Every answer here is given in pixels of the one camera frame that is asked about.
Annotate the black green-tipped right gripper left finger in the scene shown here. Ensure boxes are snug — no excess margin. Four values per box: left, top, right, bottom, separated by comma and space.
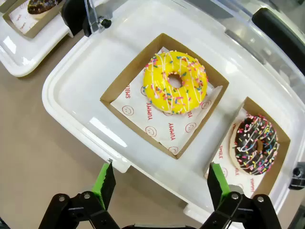
38, 159, 121, 229

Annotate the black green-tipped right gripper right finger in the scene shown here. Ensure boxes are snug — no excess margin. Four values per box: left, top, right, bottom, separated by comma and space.
200, 162, 283, 229

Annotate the printed paper under rainbow-sprinkle donut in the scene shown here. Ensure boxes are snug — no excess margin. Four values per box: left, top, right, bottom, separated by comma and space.
204, 107, 282, 194

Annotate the chocolate donut with rainbow sprinkles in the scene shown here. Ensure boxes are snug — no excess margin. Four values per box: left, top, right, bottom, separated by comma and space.
229, 114, 279, 176

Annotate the printed paper under yellow donut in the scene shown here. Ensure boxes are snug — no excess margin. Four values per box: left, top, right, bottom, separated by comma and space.
110, 46, 224, 156

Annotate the kraft box of rainbow-sprinkle donut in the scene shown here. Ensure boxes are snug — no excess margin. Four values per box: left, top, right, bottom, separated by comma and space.
203, 96, 291, 198

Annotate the kraft box of yellow donut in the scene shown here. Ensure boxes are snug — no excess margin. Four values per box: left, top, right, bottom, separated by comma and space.
100, 32, 230, 160

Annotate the yellow glazed sprinkle donut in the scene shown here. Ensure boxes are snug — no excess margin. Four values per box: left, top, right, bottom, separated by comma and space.
142, 50, 209, 115

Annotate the kraft box of brown-sprinkle donut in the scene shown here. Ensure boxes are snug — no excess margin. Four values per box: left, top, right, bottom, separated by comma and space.
2, 0, 66, 39

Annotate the printed paper under brown-sprinkle donut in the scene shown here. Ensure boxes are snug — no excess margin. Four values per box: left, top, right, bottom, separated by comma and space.
9, 9, 40, 34

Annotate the chocolate donut with brown sprinkles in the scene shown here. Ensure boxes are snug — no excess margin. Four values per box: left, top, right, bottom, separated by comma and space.
27, 0, 63, 20

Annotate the black lid hinge knob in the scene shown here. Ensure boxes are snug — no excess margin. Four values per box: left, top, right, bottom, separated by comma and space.
288, 162, 305, 190
61, 0, 112, 38

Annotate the white display case tray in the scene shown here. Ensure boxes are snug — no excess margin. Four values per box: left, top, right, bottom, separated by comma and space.
41, 0, 305, 229
0, 0, 74, 78

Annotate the black lid handle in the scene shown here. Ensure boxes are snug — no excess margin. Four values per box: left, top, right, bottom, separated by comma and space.
251, 7, 305, 77

